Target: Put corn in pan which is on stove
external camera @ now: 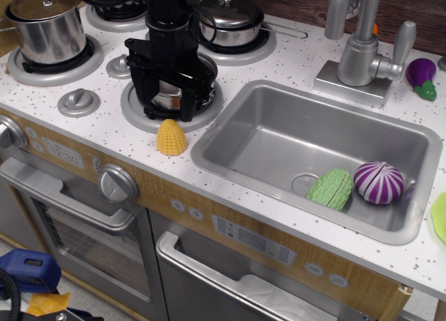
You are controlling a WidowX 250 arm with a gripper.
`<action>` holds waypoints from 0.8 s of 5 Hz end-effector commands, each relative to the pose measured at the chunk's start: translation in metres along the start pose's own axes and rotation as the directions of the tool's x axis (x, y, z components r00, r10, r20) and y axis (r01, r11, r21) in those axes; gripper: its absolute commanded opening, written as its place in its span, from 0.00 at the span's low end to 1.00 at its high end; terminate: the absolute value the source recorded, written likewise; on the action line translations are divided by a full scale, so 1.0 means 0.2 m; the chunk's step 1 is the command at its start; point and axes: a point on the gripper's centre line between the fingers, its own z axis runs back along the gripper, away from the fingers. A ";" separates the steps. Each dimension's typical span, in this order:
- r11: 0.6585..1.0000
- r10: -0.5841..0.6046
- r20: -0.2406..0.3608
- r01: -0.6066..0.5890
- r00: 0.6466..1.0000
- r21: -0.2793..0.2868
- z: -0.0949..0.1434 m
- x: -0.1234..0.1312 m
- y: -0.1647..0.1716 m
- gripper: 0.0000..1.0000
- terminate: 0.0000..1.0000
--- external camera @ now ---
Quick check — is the silver counter knob middle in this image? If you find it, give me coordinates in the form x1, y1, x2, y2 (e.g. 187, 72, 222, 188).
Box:
106, 54, 131, 79

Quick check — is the yellow tape piece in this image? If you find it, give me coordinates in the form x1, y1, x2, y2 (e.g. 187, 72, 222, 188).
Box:
26, 292, 71, 317

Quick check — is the silver oven knob left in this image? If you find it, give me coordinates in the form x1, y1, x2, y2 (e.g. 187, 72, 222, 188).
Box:
0, 115, 29, 149

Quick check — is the dishwasher door with handle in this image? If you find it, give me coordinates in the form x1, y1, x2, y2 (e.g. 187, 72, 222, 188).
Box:
150, 213, 373, 320

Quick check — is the blue clamp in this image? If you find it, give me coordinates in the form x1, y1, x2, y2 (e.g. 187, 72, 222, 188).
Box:
1, 249, 61, 293

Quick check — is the front left stove burner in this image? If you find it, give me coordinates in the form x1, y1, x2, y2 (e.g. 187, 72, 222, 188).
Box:
7, 35, 104, 87

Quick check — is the tall steel pot with lid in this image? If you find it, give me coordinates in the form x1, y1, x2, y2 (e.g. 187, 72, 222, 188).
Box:
5, 0, 86, 65

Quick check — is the silver toy faucet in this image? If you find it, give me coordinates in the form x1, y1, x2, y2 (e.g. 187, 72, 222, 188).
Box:
314, 0, 417, 108

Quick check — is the oven door with handle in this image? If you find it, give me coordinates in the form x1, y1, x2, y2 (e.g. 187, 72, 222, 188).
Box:
1, 157, 168, 320

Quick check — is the silver counter knob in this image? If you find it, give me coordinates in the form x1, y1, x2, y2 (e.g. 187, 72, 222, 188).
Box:
57, 88, 100, 118
106, 54, 131, 79

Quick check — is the yellow toy corn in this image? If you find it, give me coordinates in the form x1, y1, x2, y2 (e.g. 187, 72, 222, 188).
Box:
156, 119, 187, 156

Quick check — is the back right stove burner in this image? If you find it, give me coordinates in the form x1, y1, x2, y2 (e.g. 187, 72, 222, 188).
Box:
199, 22, 277, 66

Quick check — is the silver oven knob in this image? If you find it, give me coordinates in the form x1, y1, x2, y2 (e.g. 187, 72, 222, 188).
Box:
98, 164, 139, 203
0, 115, 29, 149

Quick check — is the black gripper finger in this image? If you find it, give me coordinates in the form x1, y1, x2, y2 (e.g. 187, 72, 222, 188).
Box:
130, 66, 160, 102
180, 88, 198, 122

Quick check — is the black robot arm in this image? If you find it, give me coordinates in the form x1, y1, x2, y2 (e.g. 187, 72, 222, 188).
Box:
125, 0, 216, 122

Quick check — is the purple toy eggplant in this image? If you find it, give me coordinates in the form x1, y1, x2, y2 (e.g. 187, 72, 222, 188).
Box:
406, 58, 437, 101

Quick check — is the black cable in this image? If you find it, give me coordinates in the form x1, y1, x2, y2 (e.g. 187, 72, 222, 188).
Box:
0, 267, 22, 321

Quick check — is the silver oven knob right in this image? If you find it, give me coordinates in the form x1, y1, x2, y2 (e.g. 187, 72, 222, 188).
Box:
98, 164, 139, 203

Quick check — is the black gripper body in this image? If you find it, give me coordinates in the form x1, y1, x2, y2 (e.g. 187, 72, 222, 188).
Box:
125, 38, 215, 91

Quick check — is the purple white toy onion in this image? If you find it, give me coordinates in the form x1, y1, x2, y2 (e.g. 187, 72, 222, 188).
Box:
353, 161, 403, 205

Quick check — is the small steel pan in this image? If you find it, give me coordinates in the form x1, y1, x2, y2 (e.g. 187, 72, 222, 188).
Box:
151, 52, 218, 110

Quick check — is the steel saucepan with lid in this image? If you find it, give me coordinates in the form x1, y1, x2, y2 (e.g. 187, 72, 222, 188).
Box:
198, 0, 308, 47

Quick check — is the light green plate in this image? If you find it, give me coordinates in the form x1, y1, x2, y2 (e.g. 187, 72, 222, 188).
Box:
431, 192, 446, 243

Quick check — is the back left stove burner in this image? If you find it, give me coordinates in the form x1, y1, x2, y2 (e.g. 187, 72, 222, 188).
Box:
86, 0, 147, 33

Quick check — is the green toy bitter gourd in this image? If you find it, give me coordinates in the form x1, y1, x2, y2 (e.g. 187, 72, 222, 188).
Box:
306, 168, 353, 211

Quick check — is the grey sink basin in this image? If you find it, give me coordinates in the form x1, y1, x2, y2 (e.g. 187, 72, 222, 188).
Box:
191, 80, 443, 245

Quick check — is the silver counter knob front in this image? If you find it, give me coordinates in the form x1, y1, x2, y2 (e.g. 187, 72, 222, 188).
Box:
57, 88, 100, 118

